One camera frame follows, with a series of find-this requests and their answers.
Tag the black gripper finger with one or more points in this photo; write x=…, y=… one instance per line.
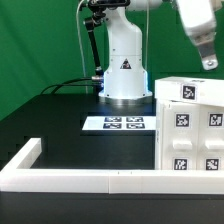
x=206, y=49

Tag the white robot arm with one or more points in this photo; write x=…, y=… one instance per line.
x=126, y=81

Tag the white cabinet body box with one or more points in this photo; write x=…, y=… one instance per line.
x=189, y=137

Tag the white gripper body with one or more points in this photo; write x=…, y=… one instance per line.
x=198, y=19

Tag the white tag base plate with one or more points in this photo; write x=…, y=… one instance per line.
x=123, y=123

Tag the white cabinet top block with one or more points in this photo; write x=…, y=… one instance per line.
x=191, y=90

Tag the white U-shaped fence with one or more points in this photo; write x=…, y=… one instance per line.
x=19, y=176

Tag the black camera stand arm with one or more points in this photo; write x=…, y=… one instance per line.
x=98, y=9

